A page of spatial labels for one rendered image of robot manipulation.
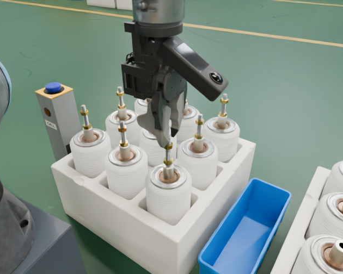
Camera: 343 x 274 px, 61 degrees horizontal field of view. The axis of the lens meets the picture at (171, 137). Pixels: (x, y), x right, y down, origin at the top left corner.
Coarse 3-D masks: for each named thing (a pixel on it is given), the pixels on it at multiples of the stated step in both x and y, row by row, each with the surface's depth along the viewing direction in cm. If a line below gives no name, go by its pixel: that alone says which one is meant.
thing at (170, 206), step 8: (152, 168) 62; (184, 168) 62; (152, 184) 57; (184, 184) 57; (152, 192) 57; (160, 192) 56; (168, 192) 56; (176, 192) 56; (184, 192) 57; (152, 200) 58; (160, 200) 57; (168, 200) 56; (176, 200) 57; (184, 200) 58; (152, 208) 60; (160, 208) 58; (168, 208) 58; (176, 208) 58; (184, 208) 60; (160, 216) 60; (168, 216) 59; (176, 216) 60; (176, 224) 61
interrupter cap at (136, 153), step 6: (114, 150) 66; (132, 150) 66; (138, 150) 66; (108, 156) 64; (114, 156) 64; (132, 156) 65; (138, 156) 64; (114, 162) 62; (120, 162) 62; (126, 162) 62; (132, 162) 62
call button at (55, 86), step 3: (48, 84) 77; (51, 84) 77; (54, 84) 77; (57, 84) 77; (60, 84) 77; (45, 87) 76; (48, 87) 76; (51, 87) 76; (54, 87) 76; (57, 87) 76; (60, 87) 77; (48, 90) 76; (51, 90) 76; (54, 90) 76; (57, 90) 77
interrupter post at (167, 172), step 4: (164, 164) 58; (172, 164) 58; (164, 168) 57; (168, 168) 57; (172, 168) 57; (164, 172) 58; (168, 172) 57; (172, 172) 58; (164, 176) 58; (168, 176) 58; (172, 176) 58
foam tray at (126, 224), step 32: (64, 160) 74; (64, 192) 76; (96, 192) 65; (192, 192) 65; (224, 192) 70; (96, 224) 73; (128, 224) 63; (160, 224) 58; (192, 224) 58; (128, 256) 71; (160, 256) 61; (192, 256) 65
